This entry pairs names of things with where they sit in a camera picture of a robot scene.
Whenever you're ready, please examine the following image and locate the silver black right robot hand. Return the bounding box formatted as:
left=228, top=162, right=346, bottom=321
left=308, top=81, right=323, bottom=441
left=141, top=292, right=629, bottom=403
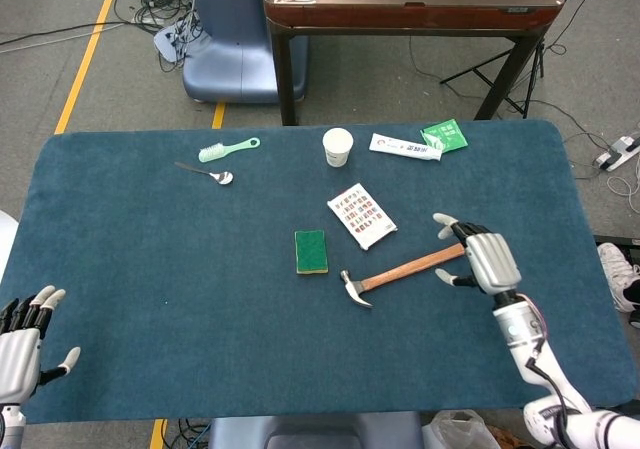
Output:
left=432, top=212, right=522, bottom=298

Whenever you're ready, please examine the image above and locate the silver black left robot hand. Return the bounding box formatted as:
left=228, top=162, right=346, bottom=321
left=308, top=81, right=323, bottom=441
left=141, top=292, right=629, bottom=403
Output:
left=0, top=284, right=82, bottom=405

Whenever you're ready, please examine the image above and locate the wooden handled claw hammer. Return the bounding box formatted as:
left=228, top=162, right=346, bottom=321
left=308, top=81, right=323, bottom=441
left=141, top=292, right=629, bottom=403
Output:
left=339, top=243, right=467, bottom=310

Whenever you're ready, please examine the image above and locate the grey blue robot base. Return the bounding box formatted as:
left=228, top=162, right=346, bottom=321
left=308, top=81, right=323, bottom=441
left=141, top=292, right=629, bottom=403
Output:
left=207, top=411, right=426, bottom=449

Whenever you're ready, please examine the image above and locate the green yellow sponge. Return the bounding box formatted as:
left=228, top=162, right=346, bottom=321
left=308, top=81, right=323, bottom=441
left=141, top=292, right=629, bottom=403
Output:
left=293, top=229, right=330, bottom=276

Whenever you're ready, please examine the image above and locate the white robot body shell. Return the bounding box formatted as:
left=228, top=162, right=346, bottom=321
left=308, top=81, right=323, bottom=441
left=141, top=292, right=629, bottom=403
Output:
left=0, top=208, right=20, bottom=283

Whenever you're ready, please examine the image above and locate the white sneaker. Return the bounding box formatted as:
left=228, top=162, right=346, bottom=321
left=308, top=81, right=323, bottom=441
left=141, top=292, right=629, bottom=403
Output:
left=596, top=242, right=640, bottom=314

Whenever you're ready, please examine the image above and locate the green foil packet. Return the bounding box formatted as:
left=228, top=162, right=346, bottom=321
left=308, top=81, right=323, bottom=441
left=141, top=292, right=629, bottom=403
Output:
left=419, top=118, right=470, bottom=154

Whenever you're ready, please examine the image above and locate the white box with tile print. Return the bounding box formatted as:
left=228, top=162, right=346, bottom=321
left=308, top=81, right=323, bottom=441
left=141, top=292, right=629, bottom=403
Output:
left=327, top=182, right=399, bottom=252

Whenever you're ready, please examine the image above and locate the white toothpaste tube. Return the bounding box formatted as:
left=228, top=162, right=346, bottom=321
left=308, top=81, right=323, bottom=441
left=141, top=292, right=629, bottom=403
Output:
left=368, top=132, right=444, bottom=162

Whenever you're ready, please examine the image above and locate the blue table cloth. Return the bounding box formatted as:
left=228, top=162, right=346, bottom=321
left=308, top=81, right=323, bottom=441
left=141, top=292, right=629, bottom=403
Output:
left=0, top=120, right=640, bottom=425

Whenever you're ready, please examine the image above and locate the white power strip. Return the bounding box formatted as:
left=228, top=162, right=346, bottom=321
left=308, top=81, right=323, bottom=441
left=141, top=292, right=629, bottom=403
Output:
left=593, top=136, right=640, bottom=172

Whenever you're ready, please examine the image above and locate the clear plastic bag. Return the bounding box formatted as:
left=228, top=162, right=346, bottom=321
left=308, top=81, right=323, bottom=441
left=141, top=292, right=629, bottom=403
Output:
left=429, top=408, right=496, bottom=449

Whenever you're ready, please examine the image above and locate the white paper cup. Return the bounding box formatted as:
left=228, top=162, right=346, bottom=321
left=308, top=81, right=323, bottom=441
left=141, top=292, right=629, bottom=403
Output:
left=322, top=127, right=355, bottom=168

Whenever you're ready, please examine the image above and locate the black tripod stand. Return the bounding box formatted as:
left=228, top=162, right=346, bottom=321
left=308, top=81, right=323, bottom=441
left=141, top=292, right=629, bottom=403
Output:
left=439, top=0, right=586, bottom=120

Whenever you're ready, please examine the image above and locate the brown mahjong table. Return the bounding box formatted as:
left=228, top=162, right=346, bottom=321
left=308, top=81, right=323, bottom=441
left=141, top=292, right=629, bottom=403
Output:
left=263, top=0, right=566, bottom=127

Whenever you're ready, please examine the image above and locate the metal spoon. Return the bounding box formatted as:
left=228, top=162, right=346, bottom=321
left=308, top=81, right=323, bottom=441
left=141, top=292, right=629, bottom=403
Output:
left=174, top=161, right=235, bottom=187

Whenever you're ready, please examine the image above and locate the light green brush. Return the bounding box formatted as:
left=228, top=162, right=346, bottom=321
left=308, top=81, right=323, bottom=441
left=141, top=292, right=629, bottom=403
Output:
left=197, top=137, right=262, bottom=164

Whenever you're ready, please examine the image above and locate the grey blue machine pedestal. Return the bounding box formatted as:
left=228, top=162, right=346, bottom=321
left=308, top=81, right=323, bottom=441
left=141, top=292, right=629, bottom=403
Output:
left=181, top=0, right=310, bottom=104

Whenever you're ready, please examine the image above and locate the black cable bundle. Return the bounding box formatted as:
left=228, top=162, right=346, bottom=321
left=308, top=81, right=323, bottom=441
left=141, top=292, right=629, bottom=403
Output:
left=112, top=0, right=201, bottom=73

